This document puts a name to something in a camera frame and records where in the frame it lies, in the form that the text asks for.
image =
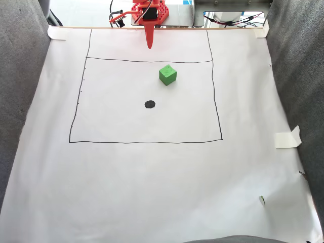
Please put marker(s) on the green foam block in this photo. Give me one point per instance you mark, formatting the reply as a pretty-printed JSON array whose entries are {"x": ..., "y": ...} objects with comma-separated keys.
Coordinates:
[{"x": 167, "y": 76}]

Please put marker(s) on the black dot mark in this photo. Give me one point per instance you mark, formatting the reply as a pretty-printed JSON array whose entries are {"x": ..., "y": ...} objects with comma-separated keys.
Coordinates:
[{"x": 150, "y": 104}]

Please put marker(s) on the white tape piece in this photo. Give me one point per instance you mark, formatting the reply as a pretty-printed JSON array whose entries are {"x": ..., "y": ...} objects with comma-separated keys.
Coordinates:
[
  {"x": 286, "y": 139},
  {"x": 262, "y": 30},
  {"x": 57, "y": 33}
]

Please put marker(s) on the white paper sheet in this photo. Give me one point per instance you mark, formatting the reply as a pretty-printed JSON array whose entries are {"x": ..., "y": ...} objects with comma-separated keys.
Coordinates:
[{"x": 152, "y": 177}]

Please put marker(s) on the small round sticker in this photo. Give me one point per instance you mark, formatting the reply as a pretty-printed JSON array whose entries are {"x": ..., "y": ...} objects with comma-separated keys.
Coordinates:
[{"x": 261, "y": 200}]

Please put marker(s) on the small wrist camera board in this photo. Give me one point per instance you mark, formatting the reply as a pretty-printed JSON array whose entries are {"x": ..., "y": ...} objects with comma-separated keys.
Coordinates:
[{"x": 117, "y": 19}]

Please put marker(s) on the grey metal frame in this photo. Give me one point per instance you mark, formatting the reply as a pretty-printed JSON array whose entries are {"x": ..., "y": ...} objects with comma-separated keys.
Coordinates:
[{"x": 200, "y": 10}]

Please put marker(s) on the grey felt wall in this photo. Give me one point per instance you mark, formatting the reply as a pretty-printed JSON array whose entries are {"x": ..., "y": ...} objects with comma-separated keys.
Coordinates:
[
  {"x": 20, "y": 76},
  {"x": 301, "y": 76}
]

